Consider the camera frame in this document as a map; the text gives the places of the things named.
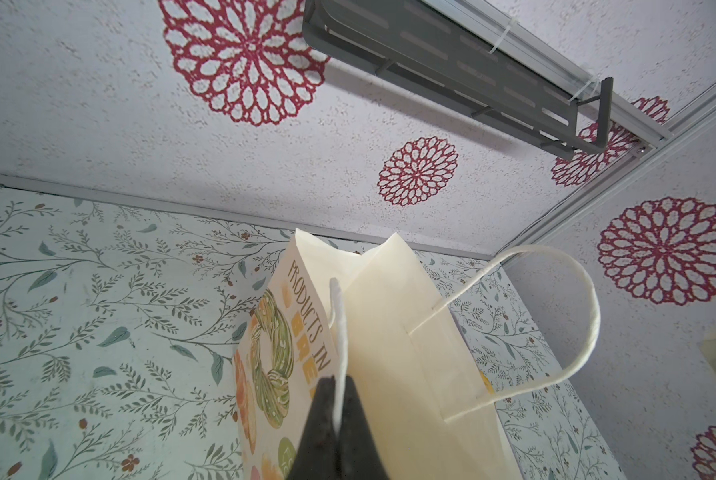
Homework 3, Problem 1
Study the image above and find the grey metal wall shelf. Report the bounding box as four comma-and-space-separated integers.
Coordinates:
302, 1, 613, 160

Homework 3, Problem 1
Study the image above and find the white paper bag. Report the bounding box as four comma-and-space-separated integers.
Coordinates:
233, 230, 601, 479

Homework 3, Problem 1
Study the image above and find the yellow elongated bread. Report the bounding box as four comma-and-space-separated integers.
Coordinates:
480, 372, 495, 395

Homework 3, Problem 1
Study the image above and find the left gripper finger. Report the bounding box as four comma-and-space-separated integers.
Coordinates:
287, 376, 388, 480

